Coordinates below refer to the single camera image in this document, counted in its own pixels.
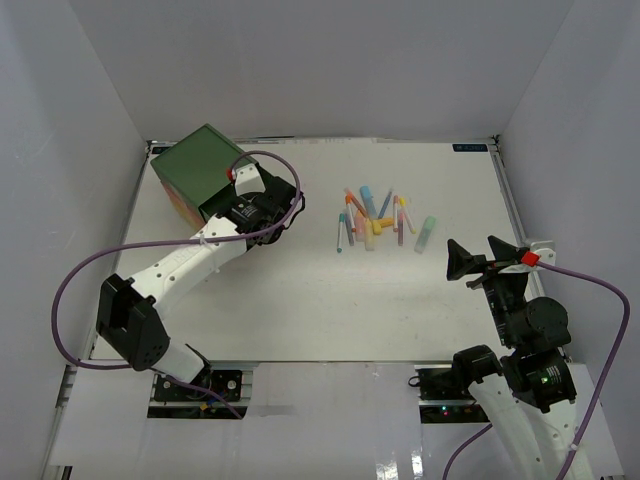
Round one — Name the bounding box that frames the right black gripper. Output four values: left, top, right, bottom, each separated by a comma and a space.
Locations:
446, 235, 529, 347

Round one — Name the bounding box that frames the green highlighter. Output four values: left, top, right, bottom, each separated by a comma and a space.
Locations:
414, 216, 436, 254

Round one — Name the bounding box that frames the teal cap marker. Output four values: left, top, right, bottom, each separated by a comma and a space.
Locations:
336, 212, 346, 254

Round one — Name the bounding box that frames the green drawer storage box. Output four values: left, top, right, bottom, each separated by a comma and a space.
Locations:
150, 124, 243, 229

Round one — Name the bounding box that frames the pink purple pen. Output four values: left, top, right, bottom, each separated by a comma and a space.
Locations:
397, 212, 404, 247

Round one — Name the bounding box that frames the brown orange pen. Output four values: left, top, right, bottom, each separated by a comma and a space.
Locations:
344, 187, 369, 218

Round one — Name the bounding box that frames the blue pen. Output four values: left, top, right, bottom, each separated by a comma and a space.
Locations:
377, 188, 394, 219

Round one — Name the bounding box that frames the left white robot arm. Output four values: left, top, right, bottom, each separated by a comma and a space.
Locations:
96, 171, 296, 399

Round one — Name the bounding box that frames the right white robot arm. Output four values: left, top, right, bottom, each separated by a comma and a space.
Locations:
446, 236, 594, 479

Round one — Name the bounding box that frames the orange cap marker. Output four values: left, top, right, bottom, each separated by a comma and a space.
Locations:
344, 194, 355, 247

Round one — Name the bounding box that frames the yellow cap marker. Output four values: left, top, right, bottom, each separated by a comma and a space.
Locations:
399, 196, 416, 234

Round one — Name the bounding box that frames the salmon cap marker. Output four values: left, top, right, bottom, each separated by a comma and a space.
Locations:
393, 195, 399, 232

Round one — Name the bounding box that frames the blue highlighter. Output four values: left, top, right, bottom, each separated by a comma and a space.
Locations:
359, 185, 378, 219

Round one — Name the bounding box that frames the pale yellow highlighter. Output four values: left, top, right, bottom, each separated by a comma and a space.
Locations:
364, 219, 375, 251

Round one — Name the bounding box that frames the blue corner label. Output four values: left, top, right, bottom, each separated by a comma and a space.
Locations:
452, 143, 488, 153

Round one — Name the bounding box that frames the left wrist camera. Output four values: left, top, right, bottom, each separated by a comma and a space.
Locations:
227, 164, 266, 196

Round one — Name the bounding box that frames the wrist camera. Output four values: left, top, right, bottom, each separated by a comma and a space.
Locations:
502, 240, 557, 274
227, 164, 266, 196

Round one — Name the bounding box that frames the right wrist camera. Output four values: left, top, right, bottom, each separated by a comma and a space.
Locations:
502, 240, 557, 274

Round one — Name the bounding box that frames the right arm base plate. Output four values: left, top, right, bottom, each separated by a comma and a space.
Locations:
407, 368, 473, 401

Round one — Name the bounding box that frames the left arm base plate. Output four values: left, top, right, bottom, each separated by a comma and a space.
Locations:
151, 370, 243, 403

